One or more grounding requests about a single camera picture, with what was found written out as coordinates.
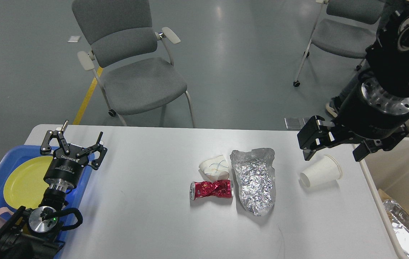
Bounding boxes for beige plastic bin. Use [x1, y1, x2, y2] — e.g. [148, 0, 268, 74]
[359, 138, 409, 259]

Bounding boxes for yellow plate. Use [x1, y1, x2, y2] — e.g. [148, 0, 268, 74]
[3, 156, 52, 209]

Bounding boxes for person's wheeled chair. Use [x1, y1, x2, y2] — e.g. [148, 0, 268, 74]
[292, 0, 384, 87]

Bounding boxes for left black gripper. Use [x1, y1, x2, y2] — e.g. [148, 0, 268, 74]
[40, 120, 107, 190]

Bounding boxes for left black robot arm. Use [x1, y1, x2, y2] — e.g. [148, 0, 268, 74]
[0, 120, 107, 259]

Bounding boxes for silver foil bag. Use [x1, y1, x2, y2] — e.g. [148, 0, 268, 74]
[230, 147, 276, 217]

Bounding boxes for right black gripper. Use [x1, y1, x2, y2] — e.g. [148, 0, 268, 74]
[297, 77, 409, 161]

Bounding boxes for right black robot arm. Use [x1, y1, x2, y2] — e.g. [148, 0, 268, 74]
[298, 3, 409, 161]

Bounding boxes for grey office chair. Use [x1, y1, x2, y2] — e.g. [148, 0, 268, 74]
[72, 0, 196, 128]

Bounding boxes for crumpled white tissue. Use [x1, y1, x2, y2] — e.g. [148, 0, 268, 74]
[198, 155, 230, 182]

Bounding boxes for white paper cup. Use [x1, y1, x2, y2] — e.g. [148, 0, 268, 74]
[299, 154, 343, 187]

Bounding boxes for crushed red can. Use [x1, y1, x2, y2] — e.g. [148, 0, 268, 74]
[189, 179, 234, 200]

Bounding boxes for seated person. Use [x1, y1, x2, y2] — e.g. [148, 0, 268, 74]
[325, 69, 363, 118]

